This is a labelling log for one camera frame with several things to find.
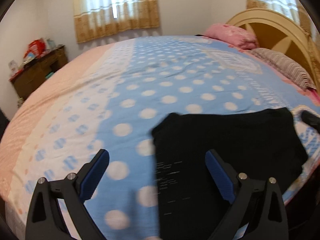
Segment black pants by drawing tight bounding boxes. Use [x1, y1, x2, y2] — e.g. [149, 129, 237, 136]
[151, 108, 308, 239]

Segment striped pillow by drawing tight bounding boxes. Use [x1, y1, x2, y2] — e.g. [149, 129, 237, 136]
[250, 48, 316, 90]

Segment cream wooden headboard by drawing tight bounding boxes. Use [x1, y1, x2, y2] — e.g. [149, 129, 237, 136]
[227, 8, 319, 89]

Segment pink pillow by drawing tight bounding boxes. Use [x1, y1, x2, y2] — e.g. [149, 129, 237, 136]
[203, 24, 258, 50]

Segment polka dot bed cover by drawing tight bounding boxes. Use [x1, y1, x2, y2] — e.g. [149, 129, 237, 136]
[1, 36, 319, 239]

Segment brown wooden desk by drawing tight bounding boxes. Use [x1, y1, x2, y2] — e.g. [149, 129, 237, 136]
[10, 44, 68, 100]

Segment red items on desk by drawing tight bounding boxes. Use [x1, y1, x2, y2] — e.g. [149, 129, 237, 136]
[23, 38, 56, 61]

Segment beige window curtain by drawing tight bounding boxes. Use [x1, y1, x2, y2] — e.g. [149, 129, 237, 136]
[73, 0, 160, 44]

